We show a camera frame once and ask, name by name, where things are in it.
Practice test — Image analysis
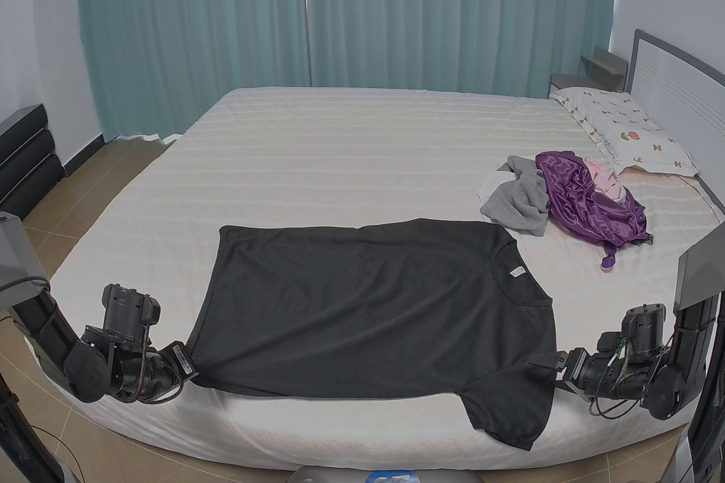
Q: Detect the black cable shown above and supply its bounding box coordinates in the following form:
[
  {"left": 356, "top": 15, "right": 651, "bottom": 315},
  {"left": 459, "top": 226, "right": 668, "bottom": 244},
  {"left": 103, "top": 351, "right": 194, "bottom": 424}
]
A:
[
  {"left": 39, "top": 429, "right": 81, "bottom": 483},
  {"left": 588, "top": 395, "right": 648, "bottom": 419},
  {"left": 119, "top": 383, "right": 183, "bottom": 406}
]

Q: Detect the purple satin garment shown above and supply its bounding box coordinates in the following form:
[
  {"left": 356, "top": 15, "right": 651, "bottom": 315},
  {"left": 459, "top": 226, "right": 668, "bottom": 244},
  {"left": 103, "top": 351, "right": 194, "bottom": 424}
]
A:
[{"left": 535, "top": 151, "right": 656, "bottom": 271}]

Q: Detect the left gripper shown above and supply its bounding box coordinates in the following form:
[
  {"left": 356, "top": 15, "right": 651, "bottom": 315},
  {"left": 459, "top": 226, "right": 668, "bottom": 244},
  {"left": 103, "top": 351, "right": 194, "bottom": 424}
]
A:
[{"left": 144, "top": 341, "right": 197, "bottom": 397}]

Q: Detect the black chest of drawers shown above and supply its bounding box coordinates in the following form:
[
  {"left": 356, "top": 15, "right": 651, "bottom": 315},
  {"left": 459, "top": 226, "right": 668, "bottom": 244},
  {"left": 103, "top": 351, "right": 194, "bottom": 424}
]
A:
[{"left": 0, "top": 103, "right": 64, "bottom": 221}]

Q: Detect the grey bedside table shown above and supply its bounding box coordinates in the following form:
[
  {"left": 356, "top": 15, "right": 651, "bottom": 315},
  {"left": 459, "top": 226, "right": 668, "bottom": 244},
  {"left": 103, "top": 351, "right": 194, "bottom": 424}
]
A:
[{"left": 551, "top": 46, "right": 628, "bottom": 94}]

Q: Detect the bed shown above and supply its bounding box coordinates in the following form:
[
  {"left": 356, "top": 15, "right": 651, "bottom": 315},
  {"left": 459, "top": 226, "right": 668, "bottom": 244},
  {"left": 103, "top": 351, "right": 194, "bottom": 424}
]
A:
[{"left": 34, "top": 29, "right": 725, "bottom": 470}]

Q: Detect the pink garment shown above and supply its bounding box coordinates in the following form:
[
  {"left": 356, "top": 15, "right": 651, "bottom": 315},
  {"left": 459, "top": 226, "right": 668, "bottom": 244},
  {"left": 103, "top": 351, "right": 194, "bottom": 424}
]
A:
[{"left": 583, "top": 157, "right": 628, "bottom": 204}]

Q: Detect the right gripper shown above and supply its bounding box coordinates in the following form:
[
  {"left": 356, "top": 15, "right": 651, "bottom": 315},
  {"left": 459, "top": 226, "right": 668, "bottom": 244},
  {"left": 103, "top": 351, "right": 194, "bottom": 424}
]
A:
[{"left": 527, "top": 348, "right": 609, "bottom": 398}]

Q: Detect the black T-shirt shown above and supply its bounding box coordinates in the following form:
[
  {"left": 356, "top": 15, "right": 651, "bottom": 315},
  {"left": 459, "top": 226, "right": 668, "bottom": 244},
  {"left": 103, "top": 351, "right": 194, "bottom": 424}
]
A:
[{"left": 184, "top": 218, "right": 559, "bottom": 452}]

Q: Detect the grey garment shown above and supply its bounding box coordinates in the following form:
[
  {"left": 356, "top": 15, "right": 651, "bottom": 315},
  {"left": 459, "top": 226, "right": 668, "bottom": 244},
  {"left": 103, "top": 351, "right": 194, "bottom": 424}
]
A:
[{"left": 480, "top": 155, "right": 554, "bottom": 237}]

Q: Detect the white printed pillow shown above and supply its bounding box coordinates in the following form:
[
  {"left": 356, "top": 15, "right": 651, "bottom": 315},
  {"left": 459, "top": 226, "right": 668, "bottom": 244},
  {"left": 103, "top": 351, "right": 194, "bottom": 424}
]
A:
[{"left": 552, "top": 86, "right": 701, "bottom": 178}]

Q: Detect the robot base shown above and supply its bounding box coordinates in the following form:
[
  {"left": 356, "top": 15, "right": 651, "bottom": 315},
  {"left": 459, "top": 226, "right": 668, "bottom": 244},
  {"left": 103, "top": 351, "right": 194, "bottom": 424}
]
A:
[{"left": 295, "top": 464, "right": 423, "bottom": 483}]

